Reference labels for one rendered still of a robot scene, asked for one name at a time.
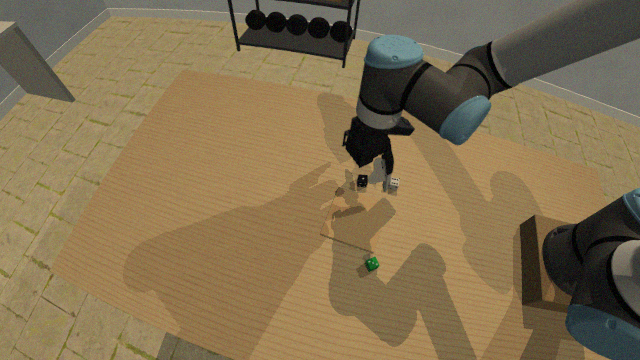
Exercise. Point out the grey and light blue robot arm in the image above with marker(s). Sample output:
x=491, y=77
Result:
x=602, y=312

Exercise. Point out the green die with white pips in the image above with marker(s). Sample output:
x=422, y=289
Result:
x=372, y=264

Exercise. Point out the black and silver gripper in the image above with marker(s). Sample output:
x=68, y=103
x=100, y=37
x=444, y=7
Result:
x=369, y=149

